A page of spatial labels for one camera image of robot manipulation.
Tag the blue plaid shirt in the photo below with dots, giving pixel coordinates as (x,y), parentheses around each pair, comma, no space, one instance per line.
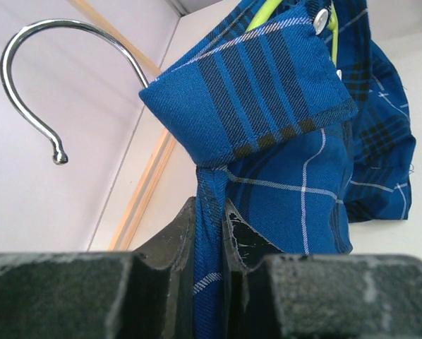
(303,199)

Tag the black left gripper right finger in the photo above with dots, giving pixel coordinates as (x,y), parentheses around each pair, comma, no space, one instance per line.
(271,294)

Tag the wooden clothes rack frame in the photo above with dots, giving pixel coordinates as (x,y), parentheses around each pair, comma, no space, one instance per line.
(147,29)

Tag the green plastic hanger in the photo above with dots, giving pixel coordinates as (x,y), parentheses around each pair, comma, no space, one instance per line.
(27,70)

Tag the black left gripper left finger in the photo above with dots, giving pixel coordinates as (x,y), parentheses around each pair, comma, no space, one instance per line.
(145,293)

